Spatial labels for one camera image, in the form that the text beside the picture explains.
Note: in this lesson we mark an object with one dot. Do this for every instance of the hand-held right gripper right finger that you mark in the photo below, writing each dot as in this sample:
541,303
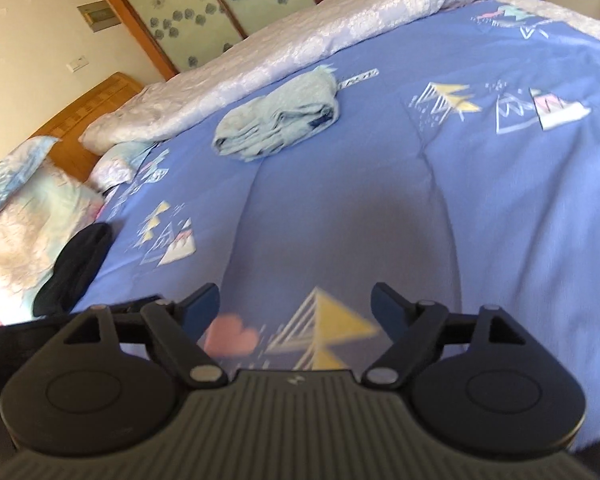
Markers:
384,312

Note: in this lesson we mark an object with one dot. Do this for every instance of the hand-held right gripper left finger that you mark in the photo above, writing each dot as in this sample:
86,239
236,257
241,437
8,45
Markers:
206,312

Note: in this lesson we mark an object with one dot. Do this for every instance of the light pants with navy print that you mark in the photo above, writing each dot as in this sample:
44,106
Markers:
280,120

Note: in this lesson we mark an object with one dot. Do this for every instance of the blue printed bed sheet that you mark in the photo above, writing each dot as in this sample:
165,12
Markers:
380,200

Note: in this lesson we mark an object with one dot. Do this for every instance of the black cloth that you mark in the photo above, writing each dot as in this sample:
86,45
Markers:
75,270

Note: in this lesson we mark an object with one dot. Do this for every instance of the small floral pillow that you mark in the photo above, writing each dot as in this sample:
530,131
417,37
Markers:
120,162

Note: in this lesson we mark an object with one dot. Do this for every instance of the large floral pillow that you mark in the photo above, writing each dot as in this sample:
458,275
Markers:
25,240

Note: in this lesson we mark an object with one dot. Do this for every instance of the wooden headboard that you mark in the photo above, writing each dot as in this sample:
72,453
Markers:
87,110

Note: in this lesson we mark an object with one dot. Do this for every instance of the blue floral pillow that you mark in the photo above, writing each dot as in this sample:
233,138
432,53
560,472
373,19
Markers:
10,180

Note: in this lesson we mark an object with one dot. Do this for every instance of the white quilt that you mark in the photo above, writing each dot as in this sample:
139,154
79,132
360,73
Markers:
280,60

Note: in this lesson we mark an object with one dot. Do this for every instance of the wooden framed glass sliding door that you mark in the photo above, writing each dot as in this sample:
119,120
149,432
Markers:
215,5

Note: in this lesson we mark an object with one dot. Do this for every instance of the white wall socket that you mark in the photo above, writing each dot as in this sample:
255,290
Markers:
77,64

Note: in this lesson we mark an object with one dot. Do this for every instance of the grey wall panel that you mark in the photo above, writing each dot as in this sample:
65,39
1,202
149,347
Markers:
96,16

